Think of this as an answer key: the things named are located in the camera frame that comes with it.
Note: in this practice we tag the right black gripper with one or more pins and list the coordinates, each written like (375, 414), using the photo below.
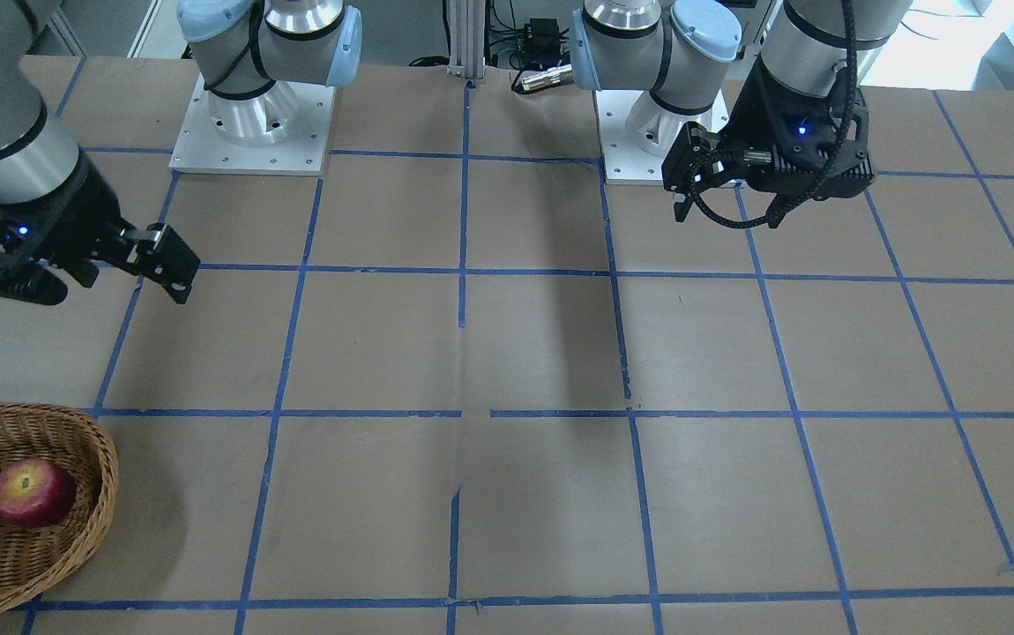
(77, 214)

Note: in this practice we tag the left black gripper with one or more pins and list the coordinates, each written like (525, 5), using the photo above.
(756, 112)

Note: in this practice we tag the wicker basket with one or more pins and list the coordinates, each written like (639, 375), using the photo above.
(34, 560)

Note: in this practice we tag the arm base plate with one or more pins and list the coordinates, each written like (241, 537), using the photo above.
(281, 133)
(636, 134)

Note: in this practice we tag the aluminium frame post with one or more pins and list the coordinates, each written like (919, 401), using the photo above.
(467, 32)

